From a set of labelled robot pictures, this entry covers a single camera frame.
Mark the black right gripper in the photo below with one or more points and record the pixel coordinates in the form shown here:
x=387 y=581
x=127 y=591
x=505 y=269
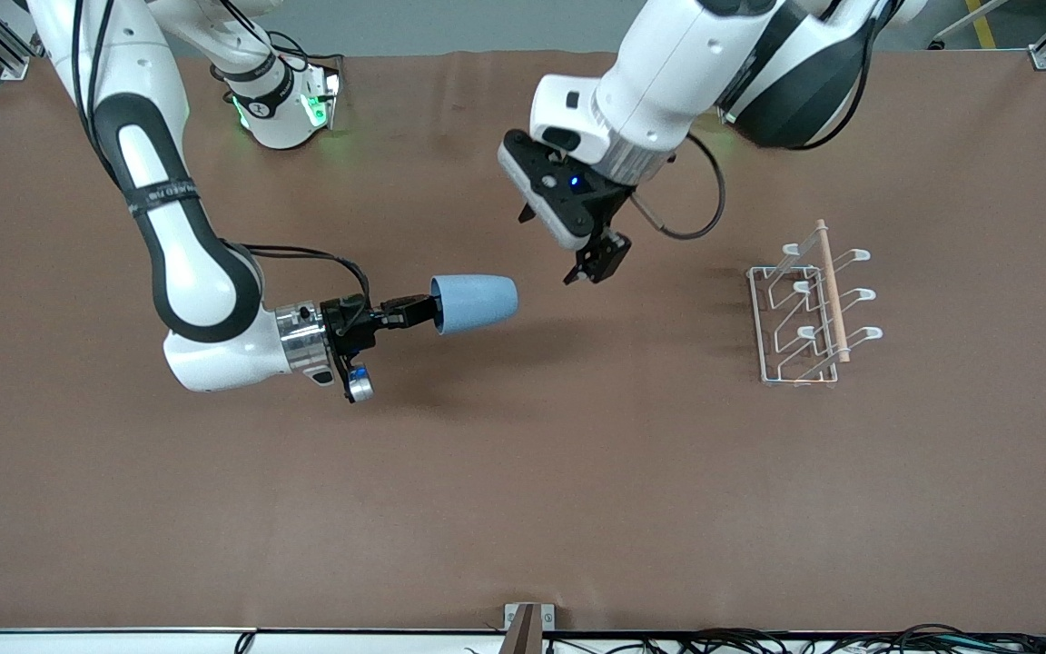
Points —
x=347 y=328

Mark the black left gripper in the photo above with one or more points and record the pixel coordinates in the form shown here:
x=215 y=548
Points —
x=609 y=215

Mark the blue plastic cup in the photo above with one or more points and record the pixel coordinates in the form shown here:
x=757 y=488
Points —
x=478 y=302

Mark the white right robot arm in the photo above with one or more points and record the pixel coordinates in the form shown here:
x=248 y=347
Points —
x=196 y=272

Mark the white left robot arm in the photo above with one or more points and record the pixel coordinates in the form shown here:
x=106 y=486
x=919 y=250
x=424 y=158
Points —
x=668 y=73

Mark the brown table mat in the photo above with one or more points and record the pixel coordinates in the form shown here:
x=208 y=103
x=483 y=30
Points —
x=577 y=472

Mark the metal table edge bracket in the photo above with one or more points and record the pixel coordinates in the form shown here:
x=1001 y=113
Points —
x=527 y=631

